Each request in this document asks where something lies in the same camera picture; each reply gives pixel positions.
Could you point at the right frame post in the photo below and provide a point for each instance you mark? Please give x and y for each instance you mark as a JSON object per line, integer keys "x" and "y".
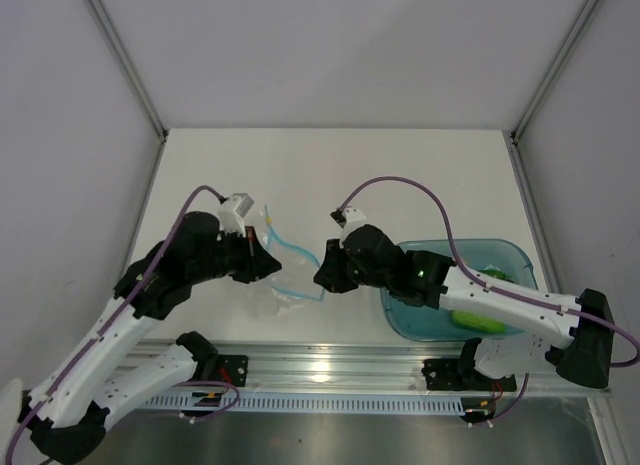
{"x": 576, "y": 32}

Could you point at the white slotted cable duct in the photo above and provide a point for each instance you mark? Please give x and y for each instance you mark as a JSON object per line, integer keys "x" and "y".
{"x": 413, "y": 404}

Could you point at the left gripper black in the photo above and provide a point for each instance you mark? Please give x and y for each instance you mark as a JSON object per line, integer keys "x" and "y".
{"x": 257, "y": 261}

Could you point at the clear zip top bag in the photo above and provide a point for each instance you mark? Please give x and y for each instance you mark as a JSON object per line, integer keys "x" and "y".
{"x": 290, "y": 289}

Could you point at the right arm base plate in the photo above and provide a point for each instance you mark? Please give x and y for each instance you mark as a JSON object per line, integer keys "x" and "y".
{"x": 443, "y": 374}

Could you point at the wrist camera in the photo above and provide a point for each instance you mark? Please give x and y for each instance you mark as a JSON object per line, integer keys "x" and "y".
{"x": 232, "y": 212}
{"x": 348, "y": 219}

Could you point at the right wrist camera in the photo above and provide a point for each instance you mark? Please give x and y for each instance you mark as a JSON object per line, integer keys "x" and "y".
{"x": 348, "y": 219}

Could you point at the teal plastic tray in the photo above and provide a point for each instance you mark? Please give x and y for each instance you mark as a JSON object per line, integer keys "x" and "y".
{"x": 426, "y": 324}

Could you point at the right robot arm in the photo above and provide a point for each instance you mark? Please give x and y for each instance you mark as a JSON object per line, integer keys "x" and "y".
{"x": 560, "y": 333}

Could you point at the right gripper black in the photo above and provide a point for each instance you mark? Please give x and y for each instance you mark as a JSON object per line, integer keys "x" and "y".
{"x": 330, "y": 275}

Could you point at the aluminium rail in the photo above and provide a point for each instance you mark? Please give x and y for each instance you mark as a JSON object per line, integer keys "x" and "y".
{"x": 339, "y": 369}

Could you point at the left frame post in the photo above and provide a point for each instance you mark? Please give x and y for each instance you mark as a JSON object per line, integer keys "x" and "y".
{"x": 114, "y": 42}

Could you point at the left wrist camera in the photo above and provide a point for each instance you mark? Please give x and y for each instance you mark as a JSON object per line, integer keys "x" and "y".
{"x": 232, "y": 212}

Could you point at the green chili pepper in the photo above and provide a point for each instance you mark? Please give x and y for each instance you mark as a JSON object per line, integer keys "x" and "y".
{"x": 497, "y": 274}

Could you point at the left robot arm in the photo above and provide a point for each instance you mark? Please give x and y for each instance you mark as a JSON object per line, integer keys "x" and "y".
{"x": 70, "y": 413}

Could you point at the frame post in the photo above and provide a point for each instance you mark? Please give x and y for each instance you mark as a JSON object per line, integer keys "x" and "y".
{"x": 576, "y": 32}
{"x": 114, "y": 42}

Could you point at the green cucumber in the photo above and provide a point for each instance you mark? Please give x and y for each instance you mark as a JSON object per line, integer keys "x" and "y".
{"x": 478, "y": 323}

